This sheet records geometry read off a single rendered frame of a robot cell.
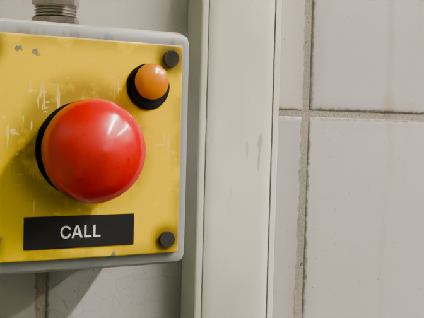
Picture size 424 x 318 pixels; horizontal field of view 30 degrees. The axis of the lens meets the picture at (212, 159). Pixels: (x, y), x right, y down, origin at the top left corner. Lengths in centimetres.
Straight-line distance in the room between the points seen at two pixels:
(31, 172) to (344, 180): 22
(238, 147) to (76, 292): 11
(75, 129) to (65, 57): 4
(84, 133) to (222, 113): 13
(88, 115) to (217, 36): 13
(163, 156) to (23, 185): 6
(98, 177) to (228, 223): 13
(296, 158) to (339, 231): 5
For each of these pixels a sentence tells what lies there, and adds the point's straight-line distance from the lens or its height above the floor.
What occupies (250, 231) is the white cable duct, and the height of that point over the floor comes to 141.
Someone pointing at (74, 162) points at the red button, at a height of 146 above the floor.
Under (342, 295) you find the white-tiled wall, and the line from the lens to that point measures 49.
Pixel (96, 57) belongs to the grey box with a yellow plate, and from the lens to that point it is 32.
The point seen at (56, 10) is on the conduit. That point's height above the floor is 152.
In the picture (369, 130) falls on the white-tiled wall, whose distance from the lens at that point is 49.
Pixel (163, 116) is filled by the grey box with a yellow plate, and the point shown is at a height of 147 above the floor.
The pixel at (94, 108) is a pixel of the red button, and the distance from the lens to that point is 30.
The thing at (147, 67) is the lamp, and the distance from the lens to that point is 32.
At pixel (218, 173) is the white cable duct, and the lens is 41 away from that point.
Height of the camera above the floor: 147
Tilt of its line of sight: 3 degrees down
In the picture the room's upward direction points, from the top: 2 degrees clockwise
